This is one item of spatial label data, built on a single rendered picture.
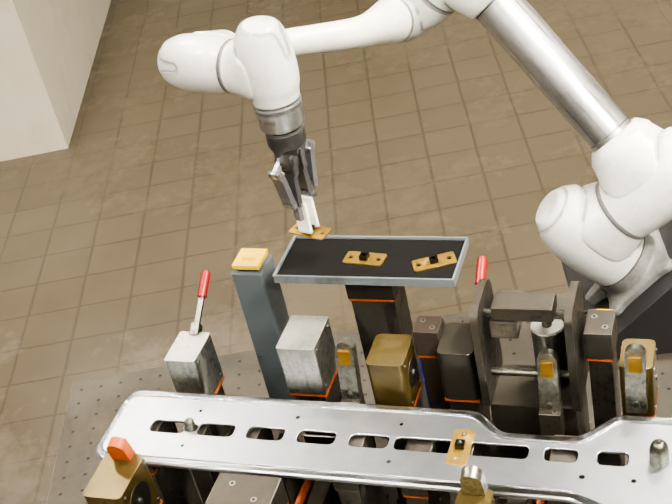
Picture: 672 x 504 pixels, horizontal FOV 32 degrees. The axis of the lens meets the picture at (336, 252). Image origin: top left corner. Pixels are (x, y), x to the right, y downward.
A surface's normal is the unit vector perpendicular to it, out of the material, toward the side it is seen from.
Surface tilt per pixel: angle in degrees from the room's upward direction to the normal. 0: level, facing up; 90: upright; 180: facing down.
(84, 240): 0
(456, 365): 90
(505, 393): 0
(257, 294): 90
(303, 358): 90
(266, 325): 90
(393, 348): 0
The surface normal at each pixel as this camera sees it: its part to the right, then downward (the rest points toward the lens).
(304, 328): -0.19, -0.80
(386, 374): -0.29, 0.60
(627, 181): -0.51, 0.36
